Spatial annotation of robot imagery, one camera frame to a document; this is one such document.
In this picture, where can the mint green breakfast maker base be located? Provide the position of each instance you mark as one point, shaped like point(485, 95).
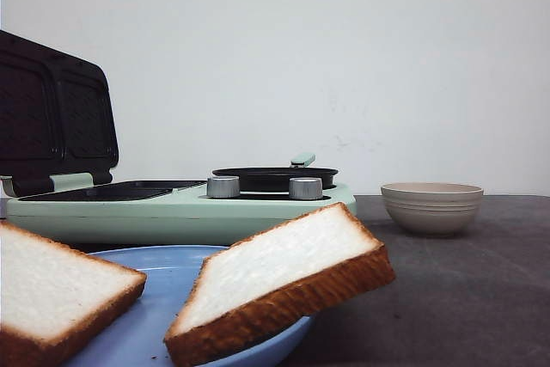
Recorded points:
point(154, 212)

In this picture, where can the beige ribbed bowl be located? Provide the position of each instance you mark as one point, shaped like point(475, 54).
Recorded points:
point(432, 208)

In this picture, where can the blue round plate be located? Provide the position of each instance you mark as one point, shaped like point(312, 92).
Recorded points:
point(136, 338)

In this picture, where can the right silver control knob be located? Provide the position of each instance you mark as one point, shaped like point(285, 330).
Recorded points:
point(305, 188)

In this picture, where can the small black frying pan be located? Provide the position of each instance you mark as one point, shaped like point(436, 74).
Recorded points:
point(277, 179)

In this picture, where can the left silver control knob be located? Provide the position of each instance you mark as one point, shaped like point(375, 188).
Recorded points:
point(223, 187)

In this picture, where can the white bread slice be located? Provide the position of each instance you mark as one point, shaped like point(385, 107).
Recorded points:
point(55, 299)
point(263, 284)

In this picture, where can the silver control knob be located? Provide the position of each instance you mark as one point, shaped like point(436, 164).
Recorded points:
point(223, 187)
point(305, 188)

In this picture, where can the breakfast maker hinged lid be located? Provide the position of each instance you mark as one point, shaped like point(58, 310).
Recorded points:
point(56, 118)

